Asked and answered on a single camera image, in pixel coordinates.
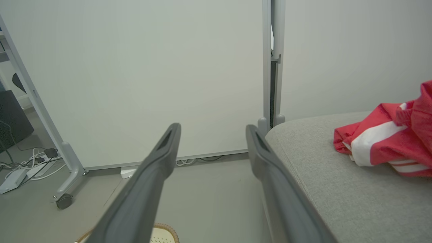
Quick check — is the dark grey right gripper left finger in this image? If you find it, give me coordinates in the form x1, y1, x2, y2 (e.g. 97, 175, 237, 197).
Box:
84, 123, 182, 243

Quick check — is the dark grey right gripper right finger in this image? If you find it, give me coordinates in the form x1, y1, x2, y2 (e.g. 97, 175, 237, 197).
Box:
246, 125, 338, 243

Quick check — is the red sweatshirt with white stripes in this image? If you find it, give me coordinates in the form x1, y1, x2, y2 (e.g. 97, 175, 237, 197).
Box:
333, 80, 432, 178

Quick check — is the woven rim laundry basket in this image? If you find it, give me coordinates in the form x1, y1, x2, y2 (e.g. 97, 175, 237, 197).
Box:
76, 223, 180, 243

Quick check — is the white power strip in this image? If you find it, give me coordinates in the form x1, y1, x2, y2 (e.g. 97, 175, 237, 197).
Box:
26, 161, 57, 179
0, 169, 27, 195

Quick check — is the white partition panel with caster leg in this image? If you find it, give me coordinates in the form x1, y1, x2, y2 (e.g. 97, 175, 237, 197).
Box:
0, 0, 271, 210

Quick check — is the dark grey box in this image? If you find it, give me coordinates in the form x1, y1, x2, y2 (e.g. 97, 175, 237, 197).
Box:
0, 89, 35, 154

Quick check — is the black rounded object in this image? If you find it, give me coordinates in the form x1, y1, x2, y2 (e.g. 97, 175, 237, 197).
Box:
12, 73, 27, 94

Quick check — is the white floor cable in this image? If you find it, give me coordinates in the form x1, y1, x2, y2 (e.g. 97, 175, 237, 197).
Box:
30, 163, 67, 181

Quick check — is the white partition panel grey frame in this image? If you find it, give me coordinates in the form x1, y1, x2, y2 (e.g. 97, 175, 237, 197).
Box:
271, 0, 432, 127

